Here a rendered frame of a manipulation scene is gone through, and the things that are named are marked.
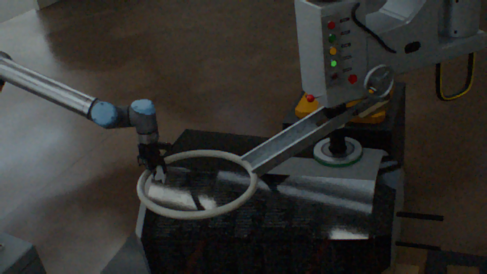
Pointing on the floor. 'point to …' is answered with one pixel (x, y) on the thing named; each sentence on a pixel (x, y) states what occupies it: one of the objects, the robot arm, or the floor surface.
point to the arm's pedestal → (19, 256)
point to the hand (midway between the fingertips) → (159, 177)
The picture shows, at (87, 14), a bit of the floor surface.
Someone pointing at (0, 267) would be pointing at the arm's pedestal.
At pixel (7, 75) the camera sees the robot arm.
